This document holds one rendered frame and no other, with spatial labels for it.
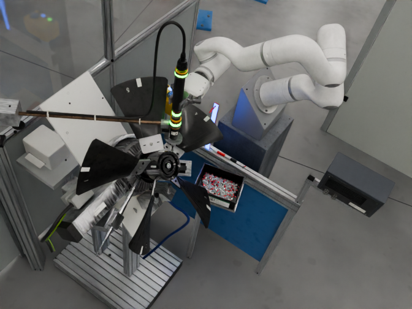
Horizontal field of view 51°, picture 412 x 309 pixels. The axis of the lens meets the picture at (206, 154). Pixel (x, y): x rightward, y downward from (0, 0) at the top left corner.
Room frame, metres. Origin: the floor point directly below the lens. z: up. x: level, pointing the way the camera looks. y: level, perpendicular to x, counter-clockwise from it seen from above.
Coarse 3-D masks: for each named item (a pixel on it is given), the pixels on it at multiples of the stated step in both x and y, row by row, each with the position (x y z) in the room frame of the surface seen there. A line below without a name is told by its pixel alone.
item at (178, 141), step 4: (164, 120) 1.11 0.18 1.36; (168, 120) 1.12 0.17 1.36; (164, 124) 1.09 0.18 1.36; (168, 124) 1.10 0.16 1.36; (164, 128) 1.09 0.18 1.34; (168, 128) 1.10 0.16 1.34; (164, 132) 1.10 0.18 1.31; (168, 132) 1.10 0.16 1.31; (164, 136) 1.09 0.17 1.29; (168, 136) 1.10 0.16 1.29; (180, 136) 1.13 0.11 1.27; (168, 140) 1.09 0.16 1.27; (172, 140) 1.10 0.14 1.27; (176, 140) 1.10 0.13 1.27; (180, 140) 1.10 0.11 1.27; (172, 144) 1.08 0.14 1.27; (176, 144) 1.08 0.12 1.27
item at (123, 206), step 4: (136, 184) 0.96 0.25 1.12; (132, 188) 0.94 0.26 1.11; (132, 192) 0.92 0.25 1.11; (128, 196) 0.90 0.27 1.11; (124, 200) 0.88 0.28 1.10; (128, 200) 0.89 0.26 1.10; (124, 204) 0.87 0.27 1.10; (120, 208) 0.85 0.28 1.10; (124, 208) 0.85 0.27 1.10; (120, 212) 0.83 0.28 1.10; (112, 228) 0.77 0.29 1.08; (108, 232) 0.75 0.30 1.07; (108, 236) 0.74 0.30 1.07; (104, 240) 0.72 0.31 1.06; (100, 248) 0.69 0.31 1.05
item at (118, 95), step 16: (128, 80) 1.22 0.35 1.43; (144, 80) 1.24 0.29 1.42; (160, 80) 1.26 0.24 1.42; (128, 96) 1.17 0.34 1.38; (144, 96) 1.19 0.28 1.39; (160, 96) 1.21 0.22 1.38; (128, 112) 1.13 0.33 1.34; (144, 112) 1.15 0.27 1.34; (160, 112) 1.16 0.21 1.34; (144, 128) 1.10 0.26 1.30; (160, 128) 1.12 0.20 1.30
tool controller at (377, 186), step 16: (336, 160) 1.20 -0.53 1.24; (352, 160) 1.21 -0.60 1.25; (336, 176) 1.13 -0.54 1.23; (352, 176) 1.14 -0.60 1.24; (368, 176) 1.15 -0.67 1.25; (336, 192) 1.14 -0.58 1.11; (352, 192) 1.10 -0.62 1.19; (368, 192) 1.08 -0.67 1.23; (384, 192) 1.09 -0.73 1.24; (368, 208) 1.08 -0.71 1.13
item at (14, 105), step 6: (0, 102) 1.00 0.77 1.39; (6, 102) 1.01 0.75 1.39; (12, 102) 1.02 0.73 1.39; (18, 102) 1.02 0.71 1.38; (0, 108) 0.98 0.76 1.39; (6, 108) 0.99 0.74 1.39; (12, 108) 0.99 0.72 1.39; (18, 108) 1.01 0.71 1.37; (0, 114) 0.96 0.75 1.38; (6, 114) 0.96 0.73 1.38; (12, 114) 0.97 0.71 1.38; (0, 120) 0.96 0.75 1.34; (6, 120) 0.96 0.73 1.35; (12, 120) 0.97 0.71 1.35; (18, 120) 0.98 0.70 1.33
